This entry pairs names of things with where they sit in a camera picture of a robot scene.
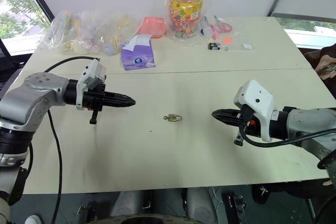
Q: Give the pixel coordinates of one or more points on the clear bag around jar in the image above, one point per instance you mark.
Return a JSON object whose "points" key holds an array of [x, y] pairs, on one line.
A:
{"points": [[210, 3]]}

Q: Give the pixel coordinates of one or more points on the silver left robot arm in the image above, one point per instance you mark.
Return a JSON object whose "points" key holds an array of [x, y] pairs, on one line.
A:
{"points": [[34, 95]]}

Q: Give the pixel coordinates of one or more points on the clear stationery bag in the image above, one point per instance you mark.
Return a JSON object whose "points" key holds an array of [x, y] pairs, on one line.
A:
{"points": [[236, 37]]}

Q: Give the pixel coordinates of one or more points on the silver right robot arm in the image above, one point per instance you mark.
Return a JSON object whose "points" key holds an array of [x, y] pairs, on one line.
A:
{"points": [[304, 124]]}

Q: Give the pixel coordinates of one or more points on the candy jar with orange lid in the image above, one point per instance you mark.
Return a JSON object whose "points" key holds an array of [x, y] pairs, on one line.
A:
{"points": [[186, 3]]}

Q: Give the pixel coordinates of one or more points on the person in brown clothes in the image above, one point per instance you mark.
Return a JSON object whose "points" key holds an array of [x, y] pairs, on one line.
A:
{"points": [[325, 61]]}

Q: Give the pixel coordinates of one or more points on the small white card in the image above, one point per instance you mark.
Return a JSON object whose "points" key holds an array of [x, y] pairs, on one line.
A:
{"points": [[247, 46]]}

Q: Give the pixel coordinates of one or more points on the small orange eraser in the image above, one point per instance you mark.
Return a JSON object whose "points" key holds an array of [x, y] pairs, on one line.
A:
{"points": [[227, 40]]}

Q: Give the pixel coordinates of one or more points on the white shoe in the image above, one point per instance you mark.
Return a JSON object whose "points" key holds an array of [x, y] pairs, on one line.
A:
{"points": [[33, 219]]}

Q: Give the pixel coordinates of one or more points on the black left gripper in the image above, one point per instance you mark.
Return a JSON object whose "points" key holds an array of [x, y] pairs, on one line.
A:
{"points": [[95, 99]]}

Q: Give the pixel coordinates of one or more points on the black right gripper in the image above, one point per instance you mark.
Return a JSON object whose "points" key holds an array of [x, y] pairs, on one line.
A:
{"points": [[248, 125]]}

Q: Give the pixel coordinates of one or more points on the black office chair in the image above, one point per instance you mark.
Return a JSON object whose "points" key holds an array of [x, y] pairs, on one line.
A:
{"points": [[6, 61]]}

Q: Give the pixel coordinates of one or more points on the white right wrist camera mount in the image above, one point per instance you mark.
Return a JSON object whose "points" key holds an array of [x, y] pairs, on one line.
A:
{"points": [[256, 100]]}

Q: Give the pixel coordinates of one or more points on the clear bag of pastel toys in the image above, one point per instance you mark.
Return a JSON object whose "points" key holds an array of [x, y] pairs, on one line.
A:
{"points": [[105, 32]]}

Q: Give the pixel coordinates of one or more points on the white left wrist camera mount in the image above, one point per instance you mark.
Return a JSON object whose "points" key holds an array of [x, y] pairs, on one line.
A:
{"points": [[90, 77]]}

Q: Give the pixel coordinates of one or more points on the clear bag of toy food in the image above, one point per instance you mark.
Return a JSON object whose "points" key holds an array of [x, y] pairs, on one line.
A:
{"points": [[59, 32]]}

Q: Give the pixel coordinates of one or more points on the blue pen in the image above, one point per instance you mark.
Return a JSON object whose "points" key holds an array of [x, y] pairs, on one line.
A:
{"points": [[203, 27]]}

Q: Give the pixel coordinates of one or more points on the small brass padlock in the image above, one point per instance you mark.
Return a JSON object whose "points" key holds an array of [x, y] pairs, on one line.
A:
{"points": [[173, 118]]}

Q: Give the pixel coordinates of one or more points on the small black box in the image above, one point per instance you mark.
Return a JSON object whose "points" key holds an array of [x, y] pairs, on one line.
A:
{"points": [[214, 46]]}

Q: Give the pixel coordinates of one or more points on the purple tissue pack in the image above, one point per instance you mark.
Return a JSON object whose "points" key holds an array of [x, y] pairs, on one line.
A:
{"points": [[137, 57]]}

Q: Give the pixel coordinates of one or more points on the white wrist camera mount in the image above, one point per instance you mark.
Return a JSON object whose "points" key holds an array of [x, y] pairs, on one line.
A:
{"points": [[256, 100], [90, 77]]}

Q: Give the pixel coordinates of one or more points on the dark rounded robot base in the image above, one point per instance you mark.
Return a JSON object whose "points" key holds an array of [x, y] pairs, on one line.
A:
{"points": [[144, 220]]}

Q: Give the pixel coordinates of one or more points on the pink marker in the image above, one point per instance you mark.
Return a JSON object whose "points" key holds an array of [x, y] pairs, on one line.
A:
{"points": [[214, 33]]}

